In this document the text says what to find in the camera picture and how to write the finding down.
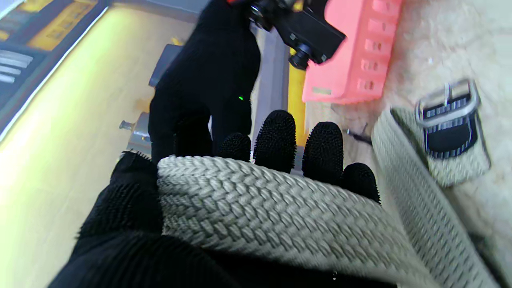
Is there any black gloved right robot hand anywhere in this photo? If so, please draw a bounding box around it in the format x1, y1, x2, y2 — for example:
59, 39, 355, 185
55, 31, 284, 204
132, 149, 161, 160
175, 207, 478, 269
148, 0, 262, 164

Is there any dark lidded pot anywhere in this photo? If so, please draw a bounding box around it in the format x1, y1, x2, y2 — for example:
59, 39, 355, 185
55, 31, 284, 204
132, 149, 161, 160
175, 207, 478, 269
119, 112, 152, 154

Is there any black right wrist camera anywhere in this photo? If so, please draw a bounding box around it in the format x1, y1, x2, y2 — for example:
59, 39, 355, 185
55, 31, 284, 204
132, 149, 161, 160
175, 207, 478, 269
248, 0, 346, 70

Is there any dark range hood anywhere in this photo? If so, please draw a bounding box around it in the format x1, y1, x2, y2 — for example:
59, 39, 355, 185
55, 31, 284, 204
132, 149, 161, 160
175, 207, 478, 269
149, 43, 184, 88

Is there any beige woven belt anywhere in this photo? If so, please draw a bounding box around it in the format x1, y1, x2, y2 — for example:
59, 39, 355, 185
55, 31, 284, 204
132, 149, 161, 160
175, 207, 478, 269
157, 78, 512, 288

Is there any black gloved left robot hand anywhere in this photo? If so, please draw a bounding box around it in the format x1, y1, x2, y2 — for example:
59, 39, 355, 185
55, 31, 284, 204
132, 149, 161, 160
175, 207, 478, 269
48, 110, 396, 288

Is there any pink plastic storage basket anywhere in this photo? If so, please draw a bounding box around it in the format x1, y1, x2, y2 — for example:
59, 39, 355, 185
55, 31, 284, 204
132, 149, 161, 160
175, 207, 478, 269
302, 0, 402, 105

